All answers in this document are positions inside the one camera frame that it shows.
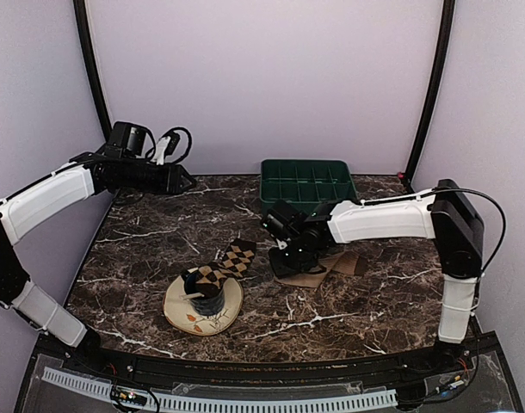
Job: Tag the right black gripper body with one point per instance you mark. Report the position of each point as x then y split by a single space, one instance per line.
296 259

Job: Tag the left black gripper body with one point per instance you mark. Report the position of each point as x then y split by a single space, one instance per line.
134 177

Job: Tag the tan brown sock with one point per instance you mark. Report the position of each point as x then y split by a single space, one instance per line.
346 263

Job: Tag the brown argyle sock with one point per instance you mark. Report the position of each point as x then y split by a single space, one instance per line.
236 259

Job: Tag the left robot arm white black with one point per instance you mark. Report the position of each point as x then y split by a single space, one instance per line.
22 213

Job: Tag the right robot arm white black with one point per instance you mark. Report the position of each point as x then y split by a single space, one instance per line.
442 214

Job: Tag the green divided plastic tray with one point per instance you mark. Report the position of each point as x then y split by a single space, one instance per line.
305 183

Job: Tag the dark blue ceramic cup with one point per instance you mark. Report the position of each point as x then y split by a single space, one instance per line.
208 281

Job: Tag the cream plate with leaf pattern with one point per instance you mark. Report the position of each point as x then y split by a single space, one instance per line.
203 317

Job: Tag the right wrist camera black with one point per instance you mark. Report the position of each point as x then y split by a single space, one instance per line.
283 221

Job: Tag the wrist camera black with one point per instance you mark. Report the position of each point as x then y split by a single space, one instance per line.
283 221
126 140

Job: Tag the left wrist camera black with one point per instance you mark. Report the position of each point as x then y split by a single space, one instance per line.
126 140

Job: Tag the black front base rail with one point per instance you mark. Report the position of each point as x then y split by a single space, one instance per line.
407 369

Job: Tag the left black frame post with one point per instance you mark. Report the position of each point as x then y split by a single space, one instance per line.
90 65

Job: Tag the black frame post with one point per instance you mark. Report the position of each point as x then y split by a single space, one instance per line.
90 65
435 79

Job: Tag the white slotted cable duct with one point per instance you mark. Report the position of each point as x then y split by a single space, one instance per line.
206 398

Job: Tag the right black frame post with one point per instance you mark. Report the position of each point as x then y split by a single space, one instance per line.
435 79

